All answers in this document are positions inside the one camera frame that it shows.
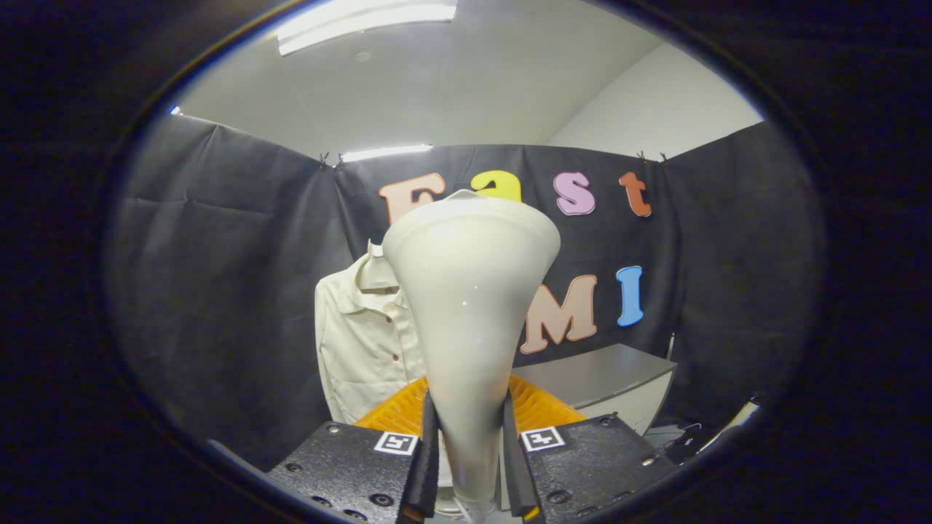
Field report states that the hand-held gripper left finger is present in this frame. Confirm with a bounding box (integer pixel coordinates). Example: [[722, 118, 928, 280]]
[[266, 375, 441, 524]]

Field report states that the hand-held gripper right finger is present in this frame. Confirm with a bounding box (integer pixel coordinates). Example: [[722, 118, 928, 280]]
[[501, 373, 685, 523]]

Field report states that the cream button-up shirt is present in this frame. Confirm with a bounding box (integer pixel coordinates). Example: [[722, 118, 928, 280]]
[[315, 240, 430, 425]]

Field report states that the white garment steamer head with hose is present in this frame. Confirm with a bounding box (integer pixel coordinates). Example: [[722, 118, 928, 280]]
[[382, 191, 561, 524]]

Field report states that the cream clothes hanger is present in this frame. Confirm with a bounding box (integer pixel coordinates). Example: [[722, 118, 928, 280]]
[[358, 244, 400, 290]]

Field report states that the white cabinet with grey top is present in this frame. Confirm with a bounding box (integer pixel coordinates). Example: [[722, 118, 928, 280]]
[[499, 344, 678, 510]]

